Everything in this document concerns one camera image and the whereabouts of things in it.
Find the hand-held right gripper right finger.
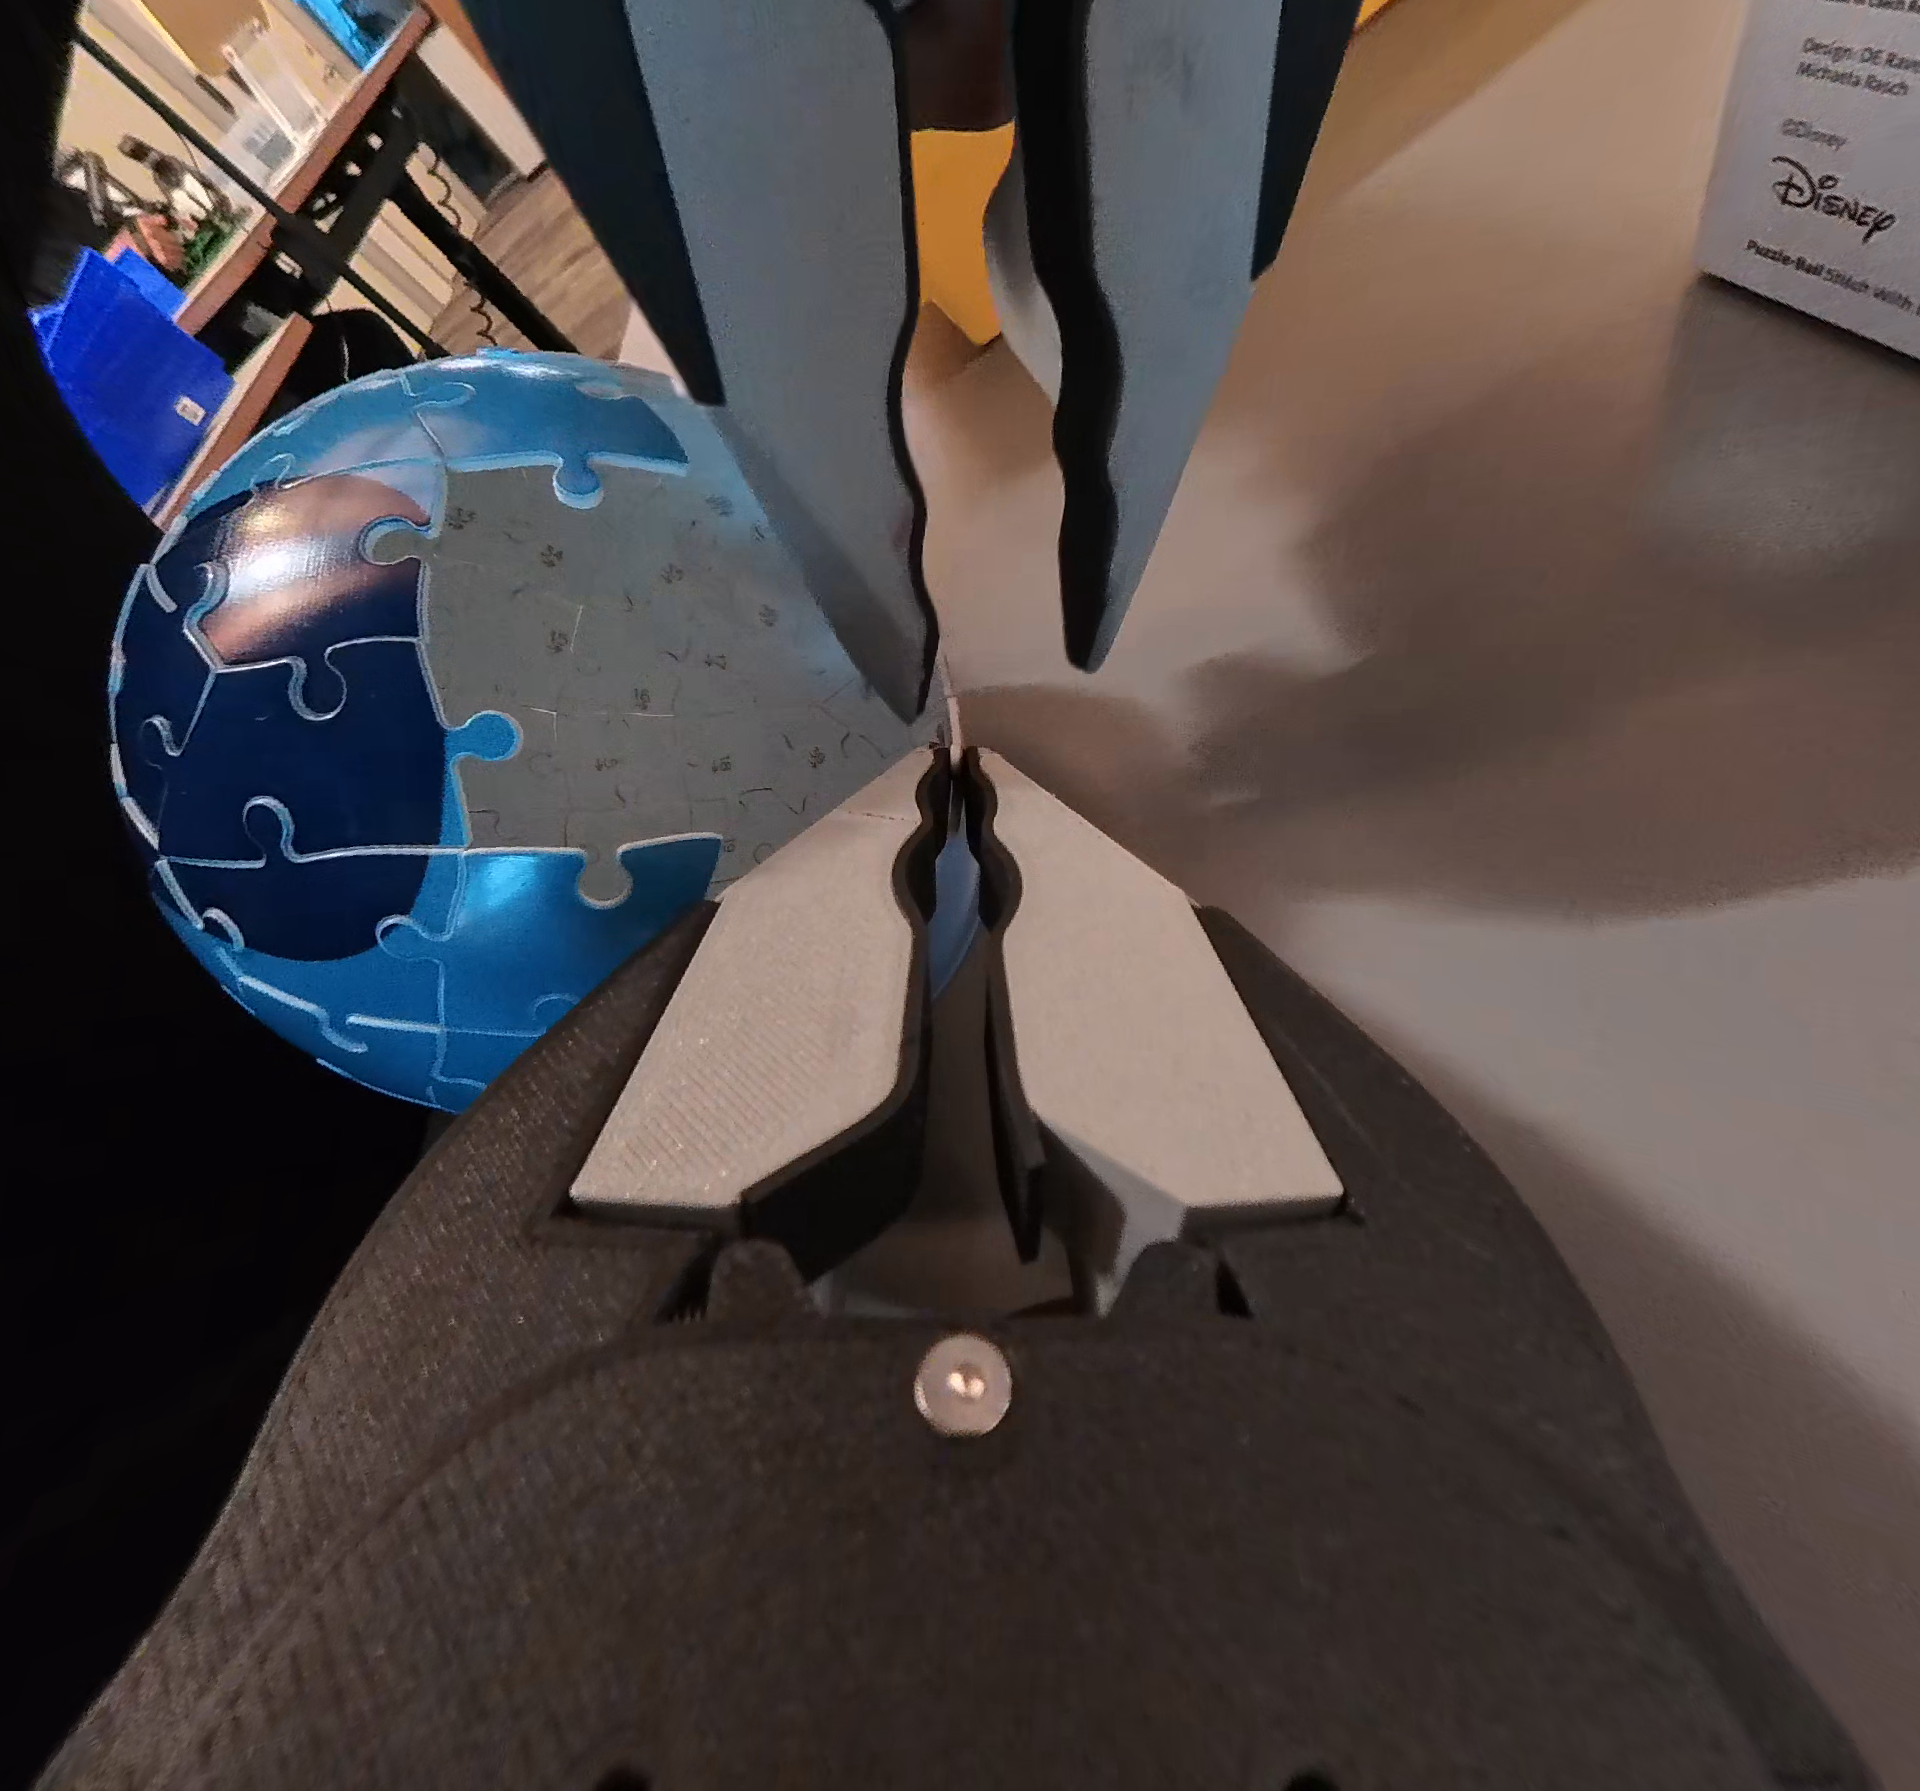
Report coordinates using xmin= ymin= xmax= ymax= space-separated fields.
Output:
xmin=958 ymin=747 xmax=1347 ymax=1312

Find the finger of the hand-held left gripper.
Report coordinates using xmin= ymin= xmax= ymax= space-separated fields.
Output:
xmin=982 ymin=0 xmax=1300 ymax=673
xmin=593 ymin=0 xmax=944 ymax=721

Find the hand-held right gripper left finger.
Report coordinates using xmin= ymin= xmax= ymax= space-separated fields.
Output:
xmin=572 ymin=744 xmax=958 ymax=1233

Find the blue puzzle ball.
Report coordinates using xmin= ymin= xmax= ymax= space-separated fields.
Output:
xmin=107 ymin=351 xmax=994 ymax=1118

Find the white blue puzzle box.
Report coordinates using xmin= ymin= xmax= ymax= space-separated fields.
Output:
xmin=1696 ymin=0 xmax=1920 ymax=364

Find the wooden edged table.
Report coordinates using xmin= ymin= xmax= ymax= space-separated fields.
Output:
xmin=150 ymin=0 xmax=602 ymax=534

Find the blue plastic bin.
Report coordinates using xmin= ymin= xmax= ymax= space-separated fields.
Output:
xmin=33 ymin=247 xmax=237 ymax=514

